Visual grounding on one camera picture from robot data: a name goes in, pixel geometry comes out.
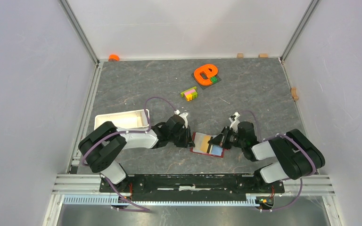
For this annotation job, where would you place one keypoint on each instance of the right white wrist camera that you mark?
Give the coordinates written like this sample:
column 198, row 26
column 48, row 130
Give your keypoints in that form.
column 234, row 121

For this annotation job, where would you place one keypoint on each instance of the red card holder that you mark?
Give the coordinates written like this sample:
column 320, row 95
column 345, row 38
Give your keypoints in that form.
column 216, row 151

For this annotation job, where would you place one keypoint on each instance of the orange round cap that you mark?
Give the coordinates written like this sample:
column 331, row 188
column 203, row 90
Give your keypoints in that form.
column 113, row 58

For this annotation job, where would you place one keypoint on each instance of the green toy brick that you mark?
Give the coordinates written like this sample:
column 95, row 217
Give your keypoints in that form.
column 213, row 79

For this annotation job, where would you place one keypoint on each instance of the colourful toy brick stack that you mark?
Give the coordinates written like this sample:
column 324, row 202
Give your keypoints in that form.
column 190, row 94

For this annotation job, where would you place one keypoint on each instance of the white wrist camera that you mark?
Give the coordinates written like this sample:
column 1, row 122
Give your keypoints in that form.
column 234, row 121
column 182, row 115

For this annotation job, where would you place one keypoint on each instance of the dark square base plate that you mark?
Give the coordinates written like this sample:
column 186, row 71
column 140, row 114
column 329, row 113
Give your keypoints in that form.
column 204, row 77

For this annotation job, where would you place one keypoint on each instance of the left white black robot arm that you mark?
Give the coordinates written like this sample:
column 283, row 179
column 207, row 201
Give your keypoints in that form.
column 101, row 147

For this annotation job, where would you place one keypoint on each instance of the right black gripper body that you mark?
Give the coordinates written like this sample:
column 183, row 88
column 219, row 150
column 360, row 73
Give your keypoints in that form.
column 232, row 140

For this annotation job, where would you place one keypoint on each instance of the orange e-shaped block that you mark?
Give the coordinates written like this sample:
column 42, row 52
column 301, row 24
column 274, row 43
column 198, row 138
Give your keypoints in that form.
column 209, row 70

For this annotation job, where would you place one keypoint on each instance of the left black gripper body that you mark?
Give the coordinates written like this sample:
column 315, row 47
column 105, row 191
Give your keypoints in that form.
column 179, row 139

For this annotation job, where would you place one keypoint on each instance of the white plastic tray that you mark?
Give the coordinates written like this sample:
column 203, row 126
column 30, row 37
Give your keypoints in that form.
column 128, row 120

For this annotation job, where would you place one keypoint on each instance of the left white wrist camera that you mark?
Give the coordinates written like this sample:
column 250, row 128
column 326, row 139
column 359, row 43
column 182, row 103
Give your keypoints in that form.
column 182, row 115

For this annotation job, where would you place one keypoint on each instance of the grey cable duct comb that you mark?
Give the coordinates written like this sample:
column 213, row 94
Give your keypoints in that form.
column 77, row 199

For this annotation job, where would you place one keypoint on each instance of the curved wooden piece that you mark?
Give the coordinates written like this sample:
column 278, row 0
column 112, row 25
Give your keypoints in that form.
column 294, row 94

